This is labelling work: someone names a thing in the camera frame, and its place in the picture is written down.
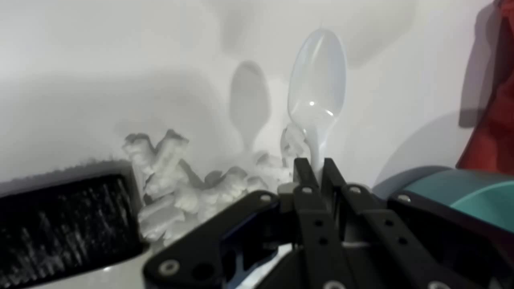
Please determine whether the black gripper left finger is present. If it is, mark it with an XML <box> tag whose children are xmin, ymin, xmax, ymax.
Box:
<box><xmin>142</xmin><ymin>156</ymin><xmax>357</xmax><ymax>289</ymax></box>

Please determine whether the crumpled red cloth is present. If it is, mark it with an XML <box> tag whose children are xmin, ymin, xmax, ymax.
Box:
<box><xmin>457</xmin><ymin>0</ymin><xmax>514</xmax><ymax>176</ymax></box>

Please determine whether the teal plastic bowl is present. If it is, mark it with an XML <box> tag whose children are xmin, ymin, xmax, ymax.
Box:
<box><xmin>373</xmin><ymin>166</ymin><xmax>514</xmax><ymax>235</ymax></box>

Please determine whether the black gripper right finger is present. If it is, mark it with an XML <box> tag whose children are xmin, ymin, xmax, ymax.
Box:
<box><xmin>320</xmin><ymin>158</ymin><xmax>514</xmax><ymax>289</ymax></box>

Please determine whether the black bristle hand brush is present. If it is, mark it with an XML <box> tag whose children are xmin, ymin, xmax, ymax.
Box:
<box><xmin>0</xmin><ymin>159</ymin><xmax>150</xmax><ymax>289</ymax></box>

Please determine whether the white plastic spoon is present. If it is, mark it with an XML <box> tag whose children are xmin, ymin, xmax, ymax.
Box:
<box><xmin>287</xmin><ymin>28</ymin><xmax>349</xmax><ymax>182</ymax></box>

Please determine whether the pile of white foam pieces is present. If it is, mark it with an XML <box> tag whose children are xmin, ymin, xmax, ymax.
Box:
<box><xmin>121</xmin><ymin>124</ymin><xmax>311</xmax><ymax>254</ymax></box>

